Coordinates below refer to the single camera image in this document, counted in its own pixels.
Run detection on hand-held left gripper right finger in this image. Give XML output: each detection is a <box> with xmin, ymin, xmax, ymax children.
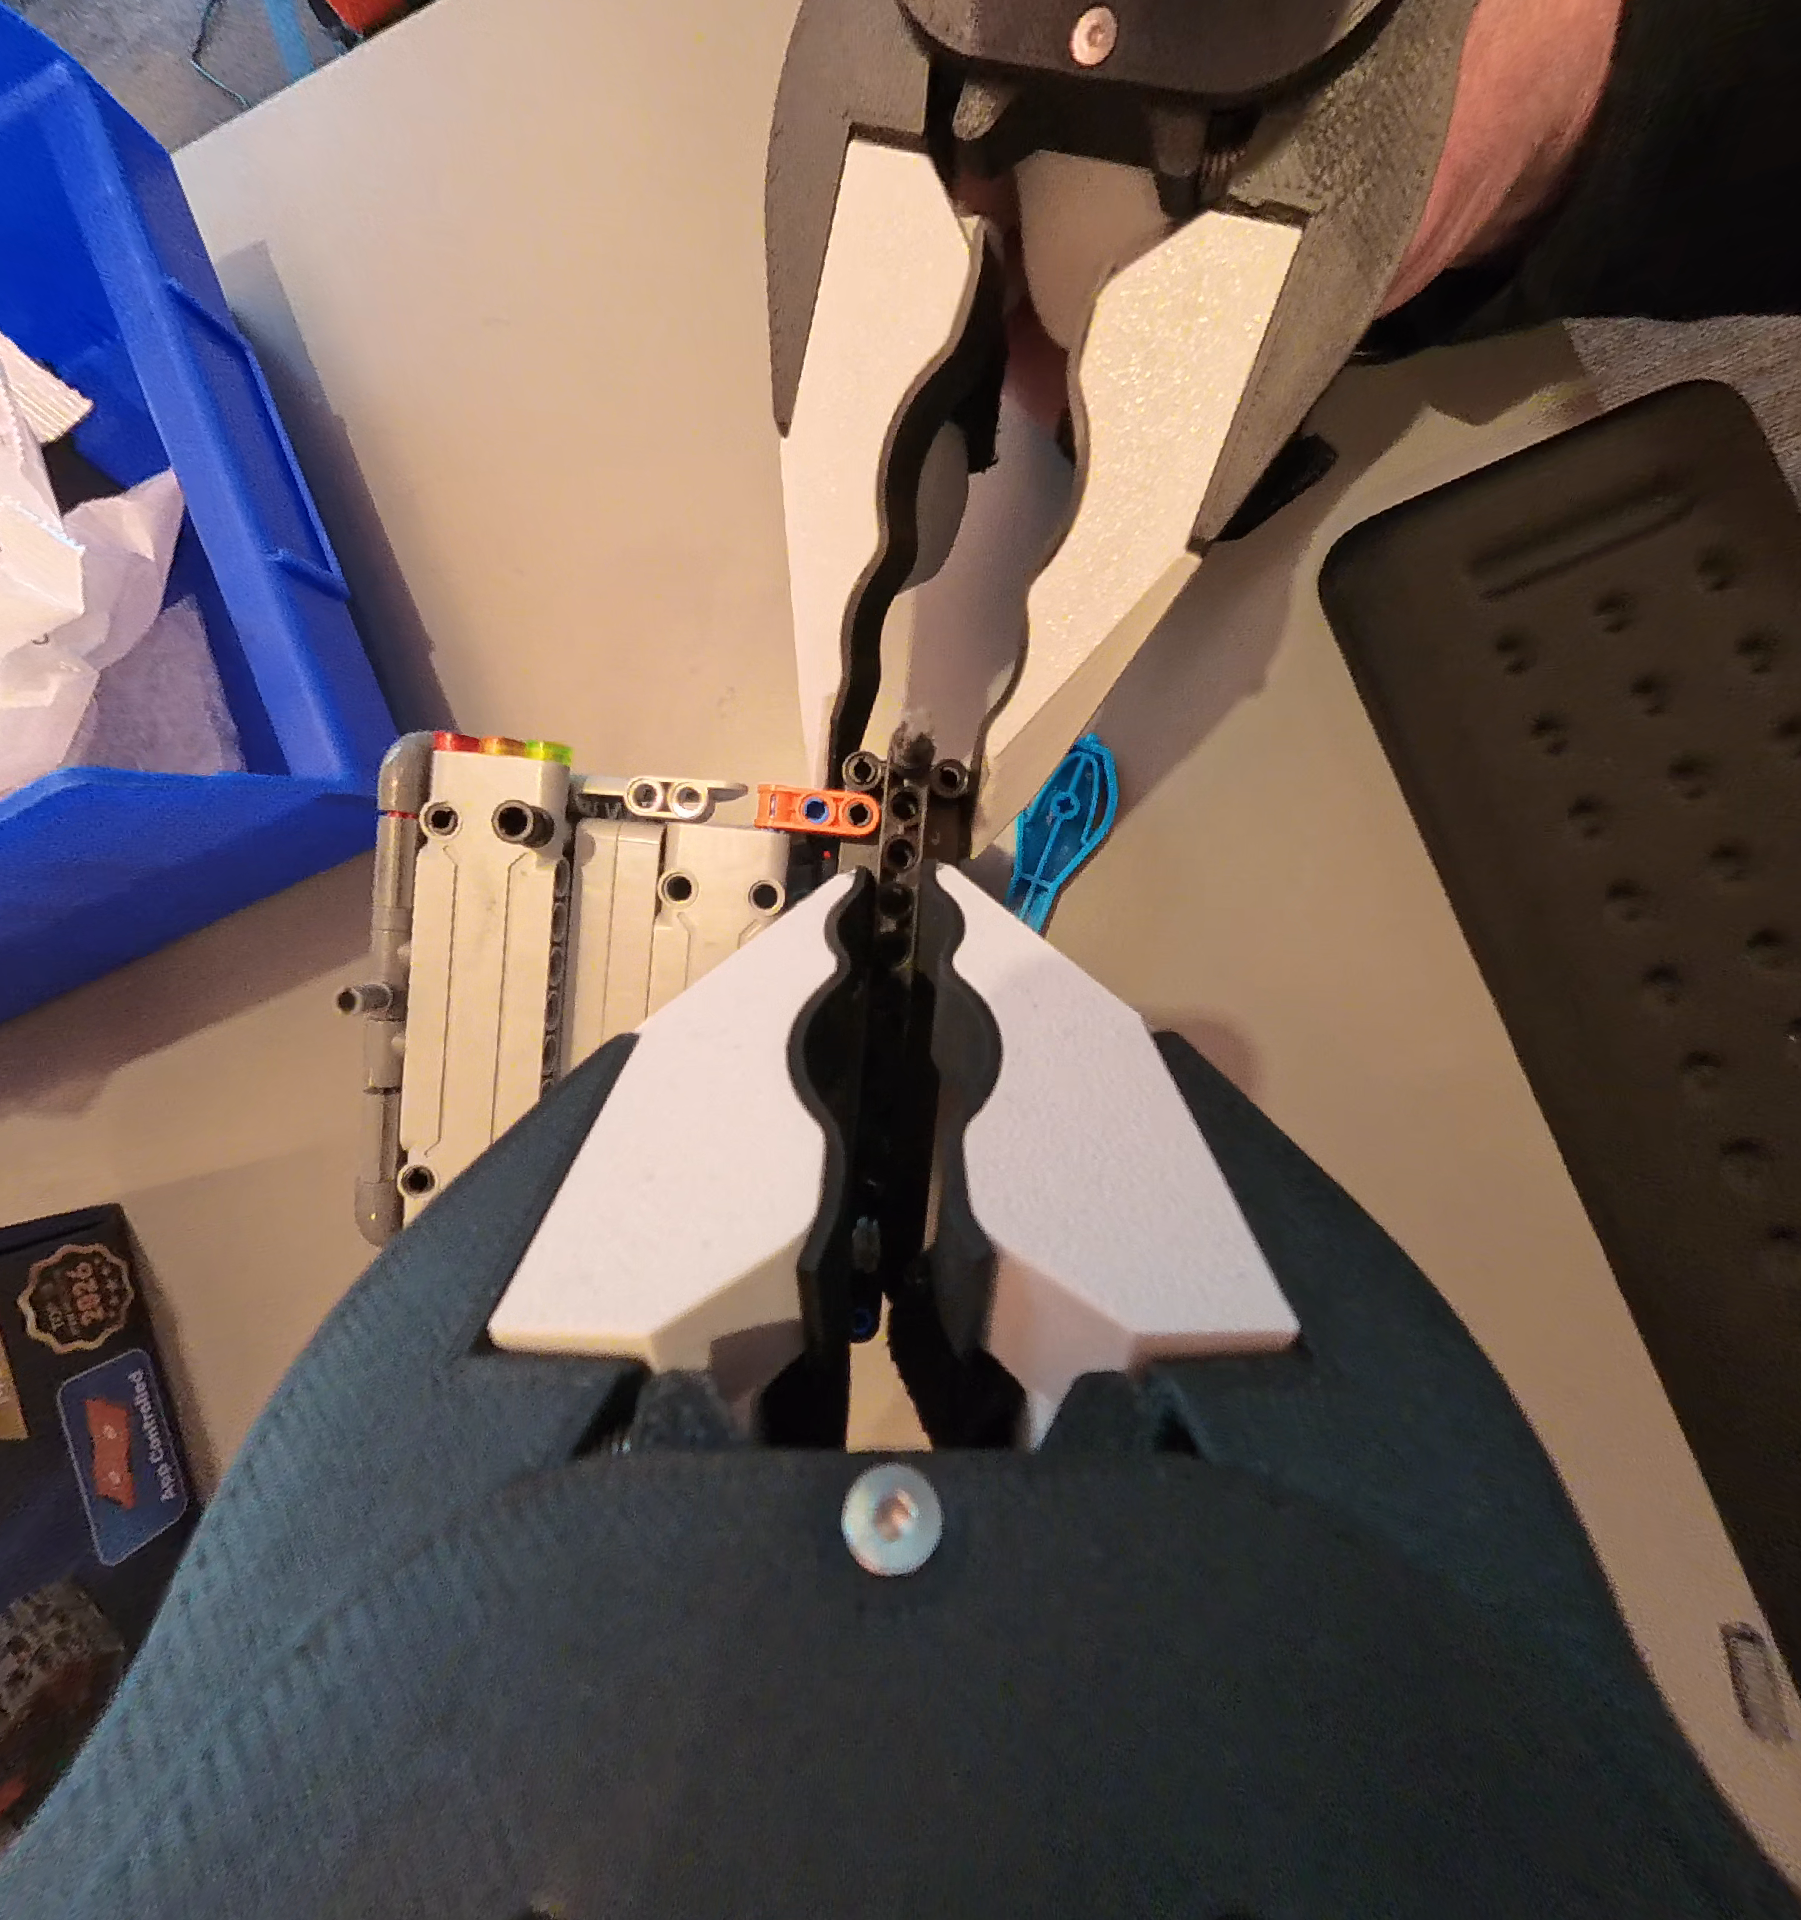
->
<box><xmin>930</xmin><ymin>870</ymin><xmax>1307</xmax><ymax>1448</ymax></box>

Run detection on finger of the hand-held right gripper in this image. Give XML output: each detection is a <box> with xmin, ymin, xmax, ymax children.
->
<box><xmin>777</xmin><ymin>132</ymin><xmax>1010</xmax><ymax>770</ymax></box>
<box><xmin>973</xmin><ymin>208</ymin><xmax>1311</xmax><ymax>815</ymax></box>

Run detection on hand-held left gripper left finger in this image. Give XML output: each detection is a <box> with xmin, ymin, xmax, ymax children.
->
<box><xmin>486</xmin><ymin>874</ymin><xmax>901</xmax><ymax>1444</ymax></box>

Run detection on grey building-block robot model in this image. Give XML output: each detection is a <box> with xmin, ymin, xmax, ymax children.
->
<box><xmin>336</xmin><ymin>728</ymin><xmax>992</xmax><ymax>1353</ymax></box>

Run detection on person's right forearm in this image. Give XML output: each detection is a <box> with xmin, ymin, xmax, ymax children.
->
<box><xmin>1350</xmin><ymin>0</ymin><xmax>1801</xmax><ymax>362</ymax></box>

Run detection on person's right hand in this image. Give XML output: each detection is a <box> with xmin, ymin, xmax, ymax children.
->
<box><xmin>1002</xmin><ymin>0</ymin><xmax>1624</xmax><ymax>452</ymax></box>

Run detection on blue plastic separator tool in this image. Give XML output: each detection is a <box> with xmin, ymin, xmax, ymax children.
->
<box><xmin>1008</xmin><ymin>736</ymin><xmax>1122</xmax><ymax>920</ymax></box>

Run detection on black dimpled chair seat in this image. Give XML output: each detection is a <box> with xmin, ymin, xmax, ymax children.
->
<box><xmin>1316</xmin><ymin>377</ymin><xmax>1801</xmax><ymax>1792</ymax></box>

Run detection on blue plastic bin with bags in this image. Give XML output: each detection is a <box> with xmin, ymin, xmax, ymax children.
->
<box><xmin>0</xmin><ymin>0</ymin><xmax>458</xmax><ymax>1051</ymax></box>

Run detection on dark blue robot kit box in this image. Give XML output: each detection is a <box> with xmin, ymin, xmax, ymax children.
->
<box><xmin>0</xmin><ymin>1198</ymin><xmax>223</xmax><ymax>1852</ymax></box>

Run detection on clear plastic parts bags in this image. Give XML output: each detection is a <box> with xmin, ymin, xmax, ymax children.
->
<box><xmin>0</xmin><ymin>239</ymin><xmax>241</xmax><ymax>826</ymax></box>

